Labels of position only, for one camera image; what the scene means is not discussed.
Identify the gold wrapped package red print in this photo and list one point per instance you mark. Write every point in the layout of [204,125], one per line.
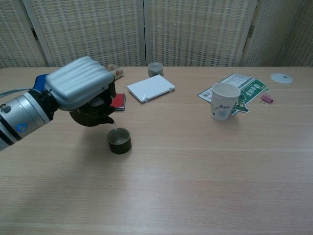
[117,72]

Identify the black cast iron teapot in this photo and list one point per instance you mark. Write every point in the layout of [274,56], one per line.
[88,120]

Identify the white round table grommet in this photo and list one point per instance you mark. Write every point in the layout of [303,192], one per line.
[278,77]

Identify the red ink pad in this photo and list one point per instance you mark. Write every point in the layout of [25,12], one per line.
[119,101]

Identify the woven folding screen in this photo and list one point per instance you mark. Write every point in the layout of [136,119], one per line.
[93,31]

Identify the blue cloth pouch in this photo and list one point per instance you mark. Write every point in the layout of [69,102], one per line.
[40,82]

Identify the dark green tea cup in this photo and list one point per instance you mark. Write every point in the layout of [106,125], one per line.
[119,148]

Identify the white printed paper cup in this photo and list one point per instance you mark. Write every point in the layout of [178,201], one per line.
[220,107]

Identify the white flat plastic box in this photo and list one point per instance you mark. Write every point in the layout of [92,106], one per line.
[150,88]

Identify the green and white paper packet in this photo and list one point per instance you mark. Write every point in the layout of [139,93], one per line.
[249,93]

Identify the small round clear jar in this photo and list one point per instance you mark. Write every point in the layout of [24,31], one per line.
[155,69]

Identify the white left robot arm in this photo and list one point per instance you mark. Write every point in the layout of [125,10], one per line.
[22,115]

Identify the brass screen hinge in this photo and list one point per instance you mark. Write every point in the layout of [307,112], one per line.
[251,31]
[34,33]

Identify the pink binder clip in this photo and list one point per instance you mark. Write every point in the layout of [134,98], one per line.
[267,98]

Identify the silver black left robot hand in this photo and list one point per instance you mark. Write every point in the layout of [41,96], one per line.
[78,83]

